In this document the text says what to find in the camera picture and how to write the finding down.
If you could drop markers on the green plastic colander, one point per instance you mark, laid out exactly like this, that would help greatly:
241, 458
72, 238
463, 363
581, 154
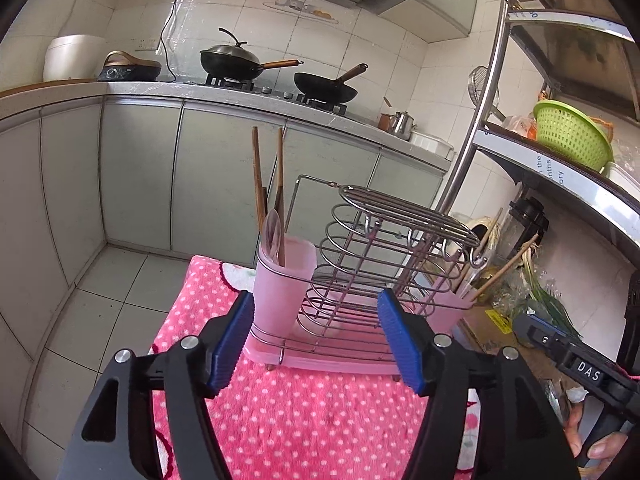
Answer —
570, 135

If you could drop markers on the long wooden chopstick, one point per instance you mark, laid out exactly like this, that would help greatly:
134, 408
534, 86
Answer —
280, 170

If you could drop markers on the metal storage shelf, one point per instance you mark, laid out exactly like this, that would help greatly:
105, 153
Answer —
560, 180

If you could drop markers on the white plastic container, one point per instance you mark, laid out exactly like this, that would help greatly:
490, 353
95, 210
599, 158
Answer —
622, 177

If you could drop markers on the pink drip tray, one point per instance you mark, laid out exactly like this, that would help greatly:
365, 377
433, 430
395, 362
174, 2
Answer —
330, 357

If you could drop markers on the orange food packet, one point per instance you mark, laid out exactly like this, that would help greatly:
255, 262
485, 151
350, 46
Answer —
520, 127

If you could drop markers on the black and gold cooker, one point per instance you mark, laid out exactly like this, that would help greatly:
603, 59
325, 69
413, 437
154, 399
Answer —
130, 67

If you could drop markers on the black wok with lid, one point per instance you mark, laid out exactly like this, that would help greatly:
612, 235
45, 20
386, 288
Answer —
230, 60

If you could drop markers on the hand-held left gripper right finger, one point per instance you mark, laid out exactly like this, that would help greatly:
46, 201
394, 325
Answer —
400, 345

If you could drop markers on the brown cup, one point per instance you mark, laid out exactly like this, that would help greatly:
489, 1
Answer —
385, 121

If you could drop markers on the steel kettle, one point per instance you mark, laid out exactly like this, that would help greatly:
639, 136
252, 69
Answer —
402, 126

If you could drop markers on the pale pink spoon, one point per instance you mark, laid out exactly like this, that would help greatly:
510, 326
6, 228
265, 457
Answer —
272, 235

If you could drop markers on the white dish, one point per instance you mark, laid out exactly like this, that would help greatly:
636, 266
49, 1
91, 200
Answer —
430, 142

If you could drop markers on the grey kitchen cabinet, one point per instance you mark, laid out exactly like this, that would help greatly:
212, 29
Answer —
140, 175

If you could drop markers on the person's right hand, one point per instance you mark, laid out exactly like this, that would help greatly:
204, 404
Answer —
607, 447

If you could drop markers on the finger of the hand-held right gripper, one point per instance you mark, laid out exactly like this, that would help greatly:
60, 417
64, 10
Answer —
537, 330

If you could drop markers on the white rice cooker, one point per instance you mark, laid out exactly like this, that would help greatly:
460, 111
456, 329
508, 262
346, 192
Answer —
72, 57

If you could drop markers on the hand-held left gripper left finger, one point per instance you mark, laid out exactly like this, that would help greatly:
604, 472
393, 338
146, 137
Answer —
232, 345

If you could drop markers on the grey wall cabinet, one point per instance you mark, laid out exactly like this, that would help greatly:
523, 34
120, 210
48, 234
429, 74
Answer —
435, 5

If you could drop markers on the cardboard box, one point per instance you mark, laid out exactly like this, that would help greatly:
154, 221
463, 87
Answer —
492, 332

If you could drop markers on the open black wok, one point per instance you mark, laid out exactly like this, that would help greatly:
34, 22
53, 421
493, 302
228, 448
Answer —
325, 89

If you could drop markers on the pink utensil cup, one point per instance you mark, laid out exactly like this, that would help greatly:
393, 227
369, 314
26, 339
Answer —
280, 290
450, 310

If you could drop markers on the gas stove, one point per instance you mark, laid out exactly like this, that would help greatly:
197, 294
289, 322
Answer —
270, 91

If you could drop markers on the black blender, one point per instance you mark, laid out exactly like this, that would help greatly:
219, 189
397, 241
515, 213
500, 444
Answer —
525, 220

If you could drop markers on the cream woven bundle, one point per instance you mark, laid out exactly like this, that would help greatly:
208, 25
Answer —
482, 227

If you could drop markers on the green onions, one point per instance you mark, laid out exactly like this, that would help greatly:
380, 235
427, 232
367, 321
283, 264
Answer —
550, 305

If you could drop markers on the metal strainer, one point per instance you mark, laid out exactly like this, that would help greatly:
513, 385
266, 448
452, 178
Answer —
480, 82

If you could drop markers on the pink polka dot cloth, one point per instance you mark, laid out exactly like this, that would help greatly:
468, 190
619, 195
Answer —
310, 420

